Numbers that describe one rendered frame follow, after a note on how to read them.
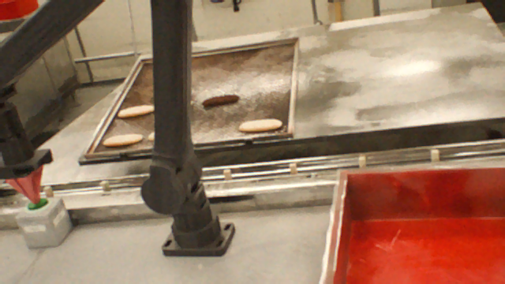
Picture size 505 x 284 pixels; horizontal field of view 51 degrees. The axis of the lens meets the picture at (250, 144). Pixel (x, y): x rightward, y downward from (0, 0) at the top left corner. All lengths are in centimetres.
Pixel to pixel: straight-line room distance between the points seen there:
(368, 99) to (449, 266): 52
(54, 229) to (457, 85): 92
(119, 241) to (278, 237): 32
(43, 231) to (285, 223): 48
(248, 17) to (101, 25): 138
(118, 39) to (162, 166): 434
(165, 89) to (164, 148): 10
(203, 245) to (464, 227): 44
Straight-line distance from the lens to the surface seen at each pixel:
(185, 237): 96
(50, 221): 112
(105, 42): 525
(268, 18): 481
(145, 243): 105
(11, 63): 99
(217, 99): 136
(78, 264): 106
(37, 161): 106
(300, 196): 103
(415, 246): 91
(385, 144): 125
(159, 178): 89
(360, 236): 94
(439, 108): 123
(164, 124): 87
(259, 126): 122
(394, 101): 126
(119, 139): 133
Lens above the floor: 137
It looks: 24 degrees down
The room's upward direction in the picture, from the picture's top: 11 degrees counter-clockwise
